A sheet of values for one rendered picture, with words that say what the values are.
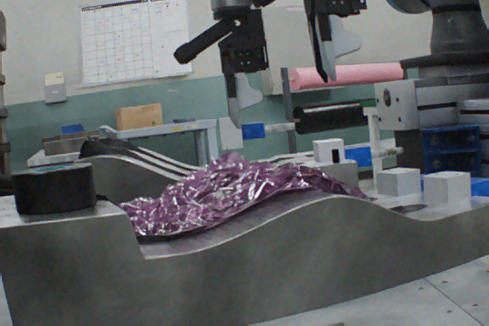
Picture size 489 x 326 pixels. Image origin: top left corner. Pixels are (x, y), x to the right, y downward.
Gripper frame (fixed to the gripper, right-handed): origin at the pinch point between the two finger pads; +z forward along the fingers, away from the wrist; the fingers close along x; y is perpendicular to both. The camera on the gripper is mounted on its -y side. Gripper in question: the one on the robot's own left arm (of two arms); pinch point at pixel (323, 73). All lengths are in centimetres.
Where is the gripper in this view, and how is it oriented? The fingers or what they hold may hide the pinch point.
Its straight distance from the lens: 100.1
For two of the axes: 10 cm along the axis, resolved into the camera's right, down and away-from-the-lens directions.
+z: 1.1, 9.9, 0.5
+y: 9.9, -1.1, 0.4
